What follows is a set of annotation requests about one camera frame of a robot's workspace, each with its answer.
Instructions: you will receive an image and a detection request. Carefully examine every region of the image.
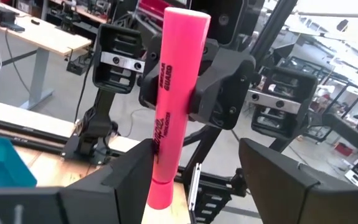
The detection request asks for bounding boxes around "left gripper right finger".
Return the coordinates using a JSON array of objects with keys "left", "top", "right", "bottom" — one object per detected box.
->
[{"left": 238, "top": 138, "right": 358, "bottom": 224}]

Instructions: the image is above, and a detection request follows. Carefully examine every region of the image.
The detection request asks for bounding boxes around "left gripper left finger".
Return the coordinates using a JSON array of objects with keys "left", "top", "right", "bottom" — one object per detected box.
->
[{"left": 0, "top": 138, "right": 155, "bottom": 224}]

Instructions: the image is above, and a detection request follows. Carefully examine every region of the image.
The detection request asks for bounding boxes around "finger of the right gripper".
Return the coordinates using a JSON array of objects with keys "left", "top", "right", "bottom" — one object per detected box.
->
[
  {"left": 138, "top": 32, "right": 164, "bottom": 109},
  {"left": 188, "top": 37, "right": 257, "bottom": 131}
]

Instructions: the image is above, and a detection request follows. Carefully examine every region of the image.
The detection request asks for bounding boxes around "fat pink-red Sharpie highlighter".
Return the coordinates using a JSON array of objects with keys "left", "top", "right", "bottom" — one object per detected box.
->
[{"left": 146, "top": 6, "right": 212, "bottom": 210}]

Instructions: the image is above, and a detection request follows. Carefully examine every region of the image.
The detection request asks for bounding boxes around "black power brick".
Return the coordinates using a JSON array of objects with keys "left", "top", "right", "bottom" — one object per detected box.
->
[{"left": 65, "top": 51, "right": 90, "bottom": 77}]

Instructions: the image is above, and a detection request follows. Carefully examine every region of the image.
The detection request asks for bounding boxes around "red box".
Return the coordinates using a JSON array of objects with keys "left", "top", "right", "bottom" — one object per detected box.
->
[{"left": 137, "top": 0, "right": 172, "bottom": 20}]

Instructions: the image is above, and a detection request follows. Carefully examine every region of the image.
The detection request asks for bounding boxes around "wooden desk with grey leg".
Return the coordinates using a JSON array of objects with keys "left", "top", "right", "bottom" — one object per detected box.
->
[{"left": 0, "top": 0, "right": 93, "bottom": 110}]

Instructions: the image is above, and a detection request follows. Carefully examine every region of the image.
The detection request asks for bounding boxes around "small red bin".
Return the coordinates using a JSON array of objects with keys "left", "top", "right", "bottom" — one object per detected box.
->
[{"left": 334, "top": 142, "right": 354, "bottom": 157}]

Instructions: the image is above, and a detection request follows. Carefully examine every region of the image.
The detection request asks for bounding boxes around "dark background table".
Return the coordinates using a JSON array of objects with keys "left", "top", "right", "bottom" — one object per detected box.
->
[{"left": 321, "top": 111, "right": 358, "bottom": 162}]

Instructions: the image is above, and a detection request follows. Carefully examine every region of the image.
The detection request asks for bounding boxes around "blue plastic bin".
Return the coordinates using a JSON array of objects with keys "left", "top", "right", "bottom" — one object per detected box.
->
[{"left": 0, "top": 138, "right": 38, "bottom": 189}]

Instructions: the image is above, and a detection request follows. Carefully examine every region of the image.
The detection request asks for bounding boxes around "black electronics box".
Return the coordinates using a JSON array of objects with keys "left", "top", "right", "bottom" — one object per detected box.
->
[{"left": 0, "top": 4, "right": 26, "bottom": 32}]

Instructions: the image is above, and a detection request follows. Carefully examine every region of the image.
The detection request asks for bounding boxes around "small black hanging device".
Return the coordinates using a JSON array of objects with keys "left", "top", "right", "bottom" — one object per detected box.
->
[{"left": 336, "top": 19, "right": 349, "bottom": 32}]

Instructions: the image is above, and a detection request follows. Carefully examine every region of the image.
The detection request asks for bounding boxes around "black hanging cable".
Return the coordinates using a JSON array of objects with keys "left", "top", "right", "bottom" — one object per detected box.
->
[{"left": 73, "top": 55, "right": 96, "bottom": 124}]

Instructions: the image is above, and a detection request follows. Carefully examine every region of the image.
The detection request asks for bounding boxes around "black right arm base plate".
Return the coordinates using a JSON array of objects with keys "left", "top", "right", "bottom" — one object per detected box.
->
[{"left": 60, "top": 134, "right": 133, "bottom": 167}]

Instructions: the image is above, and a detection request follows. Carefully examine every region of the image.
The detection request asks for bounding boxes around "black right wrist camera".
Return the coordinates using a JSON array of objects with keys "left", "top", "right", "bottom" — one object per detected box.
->
[{"left": 190, "top": 0, "right": 250, "bottom": 47}]

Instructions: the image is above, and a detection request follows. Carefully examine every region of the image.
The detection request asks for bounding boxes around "silver metal bracket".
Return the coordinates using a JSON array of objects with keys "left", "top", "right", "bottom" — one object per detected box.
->
[{"left": 187, "top": 162, "right": 203, "bottom": 223}]

